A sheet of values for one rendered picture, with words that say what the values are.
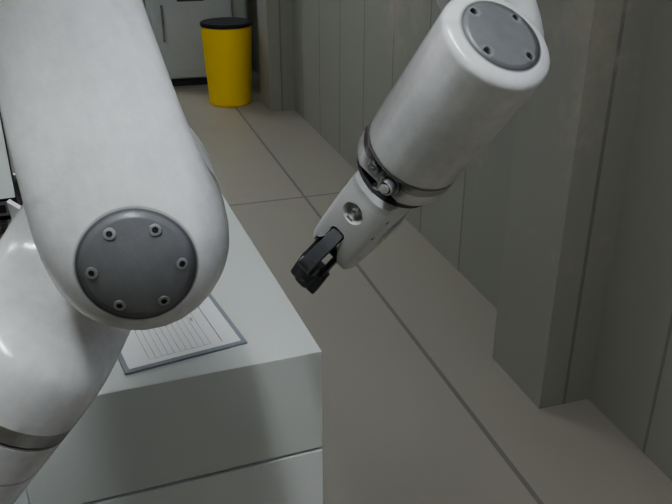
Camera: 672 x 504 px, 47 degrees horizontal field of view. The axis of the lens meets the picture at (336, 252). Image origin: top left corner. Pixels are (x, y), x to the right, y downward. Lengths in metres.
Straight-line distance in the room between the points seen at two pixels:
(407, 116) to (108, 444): 0.55
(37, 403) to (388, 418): 1.90
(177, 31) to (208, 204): 5.80
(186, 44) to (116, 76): 5.81
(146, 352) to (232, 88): 4.79
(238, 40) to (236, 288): 4.59
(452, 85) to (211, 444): 0.58
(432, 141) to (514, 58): 0.08
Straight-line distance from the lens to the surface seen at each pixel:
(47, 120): 0.49
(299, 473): 1.04
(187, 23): 6.27
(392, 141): 0.59
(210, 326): 0.99
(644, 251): 2.26
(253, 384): 0.94
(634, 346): 2.36
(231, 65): 5.64
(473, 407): 2.49
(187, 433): 0.95
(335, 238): 0.67
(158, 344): 0.97
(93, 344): 0.61
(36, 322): 0.59
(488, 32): 0.55
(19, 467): 0.62
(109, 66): 0.49
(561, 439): 2.43
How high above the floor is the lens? 1.47
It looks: 26 degrees down
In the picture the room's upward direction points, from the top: straight up
